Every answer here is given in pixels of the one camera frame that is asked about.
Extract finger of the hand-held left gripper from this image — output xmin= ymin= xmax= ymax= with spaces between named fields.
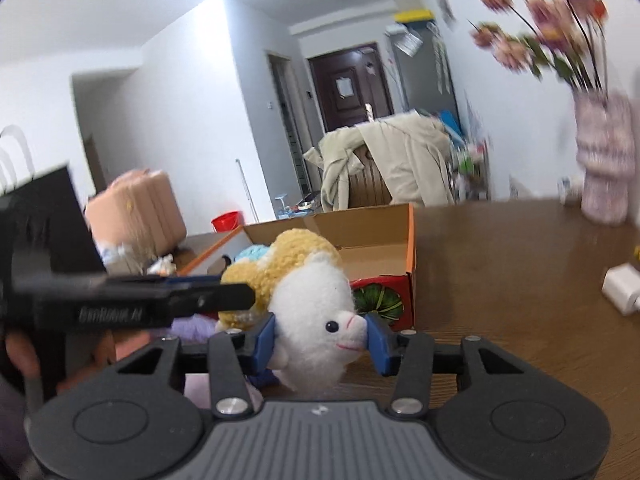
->
xmin=167 ymin=276 xmax=257 ymax=312

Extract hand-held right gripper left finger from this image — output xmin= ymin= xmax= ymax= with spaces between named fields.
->
xmin=107 ymin=311 xmax=279 ymax=420

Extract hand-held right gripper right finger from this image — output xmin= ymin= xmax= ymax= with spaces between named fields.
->
xmin=365 ymin=312 xmax=526 ymax=419

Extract white and tan plush toy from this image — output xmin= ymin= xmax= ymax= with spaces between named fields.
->
xmin=216 ymin=228 xmax=369 ymax=394

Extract red pumpkin print cardboard box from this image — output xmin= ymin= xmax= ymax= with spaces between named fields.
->
xmin=177 ymin=203 xmax=417 ymax=333

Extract person's left hand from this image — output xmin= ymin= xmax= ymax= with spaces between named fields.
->
xmin=2 ymin=331 xmax=45 ymax=392

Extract lavender plush toy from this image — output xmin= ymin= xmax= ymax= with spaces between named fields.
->
xmin=170 ymin=310 xmax=223 ymax=343

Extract light blue plush toy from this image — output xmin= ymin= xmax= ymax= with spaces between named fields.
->
xmin=233 ymin=245 xmax=274 ymax=264

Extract red bucket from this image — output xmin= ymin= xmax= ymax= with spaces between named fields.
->
xmin=211 ymin=211 xmax=240 ymax=233

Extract black paper bag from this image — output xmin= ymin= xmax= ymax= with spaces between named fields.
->
xmin=0 ymin=125 xmax=109 ymax=282

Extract pink suitcase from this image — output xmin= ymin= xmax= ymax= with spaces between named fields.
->
xmin=84 ymin=169 xmax=187 ymax=261

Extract wooden chair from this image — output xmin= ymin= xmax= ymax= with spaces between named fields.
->
xmin=346 ymin=147 xmax=394 ymax=209

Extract beige coat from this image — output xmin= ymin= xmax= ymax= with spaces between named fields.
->
xmin=304 ymin=112 xmax=455 ymax=212

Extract storage rack with bottles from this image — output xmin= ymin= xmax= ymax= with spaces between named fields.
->
xmin=449 ymin=136 xmax=492 ymax=202

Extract blue bag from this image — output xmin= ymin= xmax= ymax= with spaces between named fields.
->
xmin=439 ymin=111 xmax=467 ymax=142

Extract small white bottle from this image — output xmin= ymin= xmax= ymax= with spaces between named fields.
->
xmin=558 ymin=176 xmax=584 ymax=205

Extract dark brown entrance door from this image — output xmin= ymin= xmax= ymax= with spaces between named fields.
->
xmin=307 ymin=42 xmax=396 ymax=133

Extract white charger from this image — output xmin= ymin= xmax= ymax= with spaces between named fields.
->
xmin=601 ymin=262 xmax=640 ymax=317

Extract grey refrigerator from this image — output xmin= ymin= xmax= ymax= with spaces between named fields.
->
xmin=384 ymin=22 xmax=461 ymax=117

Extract pink speckled vase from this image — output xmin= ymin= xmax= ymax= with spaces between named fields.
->
xmin=571 ymin=88 xmax=637 ymax=226

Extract white folded umbrella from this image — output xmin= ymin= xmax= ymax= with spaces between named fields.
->
xmin=431 ymin=22 xmax=449 ymax=94

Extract clear plastic bag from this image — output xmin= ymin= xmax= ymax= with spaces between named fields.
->
xmin=391 ymin=30 xmax=424 ymax=57

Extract yellow and black box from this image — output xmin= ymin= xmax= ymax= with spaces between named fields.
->
xmin=392 ymin=8 xmax=432 ymax=24

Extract pink dried flowers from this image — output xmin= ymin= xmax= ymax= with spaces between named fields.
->
xmin=469 ymin=0 xmax=612 ymax=102

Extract interior doorway frame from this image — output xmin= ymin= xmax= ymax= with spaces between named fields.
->
xmin=265 ymin=51 xmax=309 ymax=197

